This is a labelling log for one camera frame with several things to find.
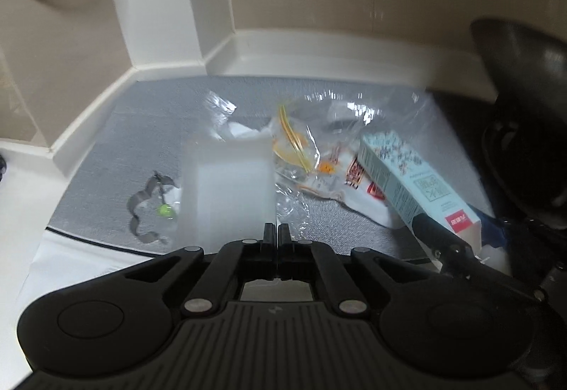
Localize yellow striped plastic wrapper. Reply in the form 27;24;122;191
271;103;320;175

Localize clear plastic bag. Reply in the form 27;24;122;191
201;86;437;236

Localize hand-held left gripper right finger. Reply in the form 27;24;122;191
277;223;449;321

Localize crumpled white tissue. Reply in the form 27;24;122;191
224;119;272;143

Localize black glass stove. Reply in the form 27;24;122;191
432;86;567;284

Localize white spout pouch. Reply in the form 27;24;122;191
302;146;402;229

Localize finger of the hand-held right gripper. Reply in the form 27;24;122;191
412;213;477;276

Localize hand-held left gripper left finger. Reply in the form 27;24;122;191
116;223;278;321

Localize grey woven mat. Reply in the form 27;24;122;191
44;75;497;262

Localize black wok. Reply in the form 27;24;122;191
470;17;567;108

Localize translucent white plastic container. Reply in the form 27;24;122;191
176;135;274;250

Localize light blue carton box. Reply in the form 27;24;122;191
357;130;483;250

